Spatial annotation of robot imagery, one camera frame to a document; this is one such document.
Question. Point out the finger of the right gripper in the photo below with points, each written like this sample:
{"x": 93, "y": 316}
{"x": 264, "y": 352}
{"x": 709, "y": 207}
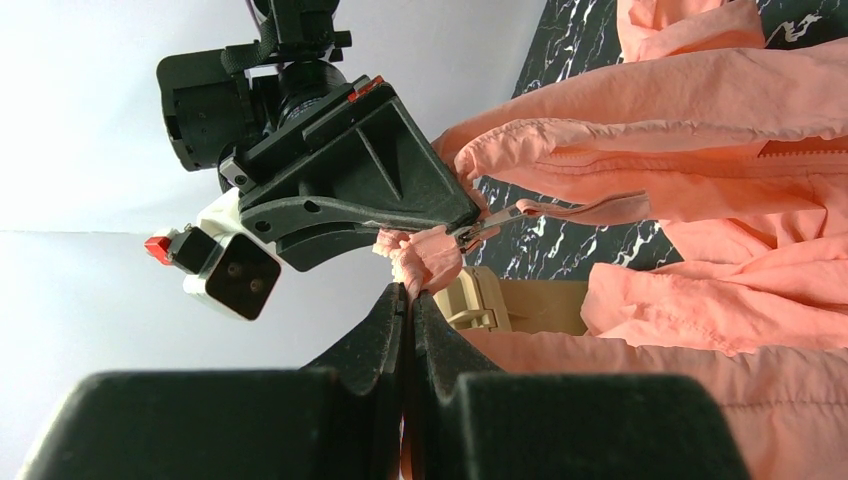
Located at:
{"x": 380, "y": 173}
{"x": 307, "y": 248}

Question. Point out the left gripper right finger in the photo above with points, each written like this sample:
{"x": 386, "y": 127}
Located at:
{"x": 470, "y": 419}

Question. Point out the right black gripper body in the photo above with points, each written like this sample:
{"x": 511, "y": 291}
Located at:
{"x": 311, "y": 117}

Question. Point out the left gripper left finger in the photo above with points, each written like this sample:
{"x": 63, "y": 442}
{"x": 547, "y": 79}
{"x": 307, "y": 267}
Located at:
{"x": 338, "y": 417}

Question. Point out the tan plastic toolbox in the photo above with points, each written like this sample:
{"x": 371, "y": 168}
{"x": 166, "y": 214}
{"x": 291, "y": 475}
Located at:
{"x": 479, "y": 299}

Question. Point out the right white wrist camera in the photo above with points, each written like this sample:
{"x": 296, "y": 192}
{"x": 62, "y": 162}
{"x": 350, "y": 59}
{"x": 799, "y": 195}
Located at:
{"x": 226, "y": 267}

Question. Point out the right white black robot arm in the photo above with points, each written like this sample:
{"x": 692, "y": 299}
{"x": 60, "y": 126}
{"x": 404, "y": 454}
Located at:
{"x": 212, "y": 100}

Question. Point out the pink jacket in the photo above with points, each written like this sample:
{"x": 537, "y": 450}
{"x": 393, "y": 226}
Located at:
{"x": 740, "y": 152}

